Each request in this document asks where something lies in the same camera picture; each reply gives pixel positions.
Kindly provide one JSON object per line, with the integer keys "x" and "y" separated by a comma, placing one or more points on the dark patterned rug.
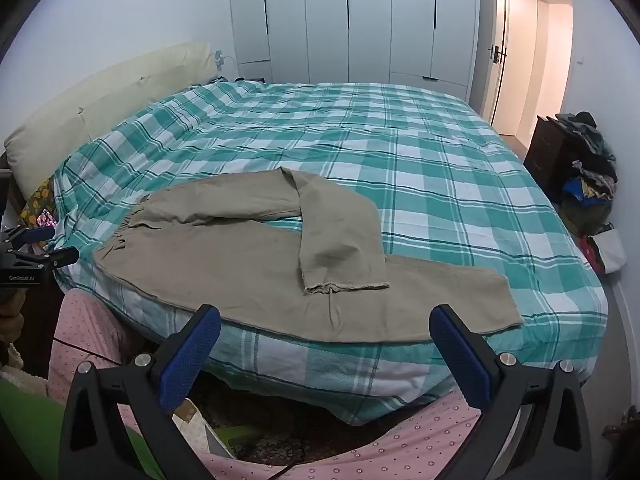
{"x": 300, "y": 430}

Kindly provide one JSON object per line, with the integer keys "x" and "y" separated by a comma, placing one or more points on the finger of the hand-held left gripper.
{"x": 37, "y": 233}
{"x": 57, "y": 256}

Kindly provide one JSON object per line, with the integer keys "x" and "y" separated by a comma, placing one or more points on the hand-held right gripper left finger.
{"x": 187, "y": 355}

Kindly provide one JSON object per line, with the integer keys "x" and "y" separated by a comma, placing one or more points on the pile of clothes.
{"x": 595, "y": 160}

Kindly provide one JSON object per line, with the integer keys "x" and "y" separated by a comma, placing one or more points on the white wardrobe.
{"x": 370, "y": 20}

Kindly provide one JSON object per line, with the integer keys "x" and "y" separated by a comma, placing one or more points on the white door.
{"x": 500, "y": 10}

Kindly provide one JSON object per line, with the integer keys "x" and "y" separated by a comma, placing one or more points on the green plaid bed sheet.
{"x": 425, "y": 160}

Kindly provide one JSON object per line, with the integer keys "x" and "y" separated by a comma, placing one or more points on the pink dotted pajama pants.
{"x": 85, "y": 330}

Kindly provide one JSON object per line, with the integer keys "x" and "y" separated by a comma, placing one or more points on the khaki pants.
{"x": 250, "y": 270}

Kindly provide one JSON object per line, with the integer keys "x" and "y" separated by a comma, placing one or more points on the yellow floral cloth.
{"x": 40, "y": 195}

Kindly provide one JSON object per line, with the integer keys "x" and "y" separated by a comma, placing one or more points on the dark wooden dresser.
{"x": 547, "y": 155}

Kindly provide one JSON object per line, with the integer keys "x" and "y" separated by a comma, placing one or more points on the cream padded headboard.
{"x": 100, "y": 100}

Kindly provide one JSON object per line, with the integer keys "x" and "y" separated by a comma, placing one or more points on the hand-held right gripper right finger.
{"x": 457, "y": 355}

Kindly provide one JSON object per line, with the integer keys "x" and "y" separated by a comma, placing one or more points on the green mat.
{"x": 30, "y": 425}

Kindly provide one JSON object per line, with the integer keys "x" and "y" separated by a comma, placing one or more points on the white paper bag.
{"x": 197, "y": 422}

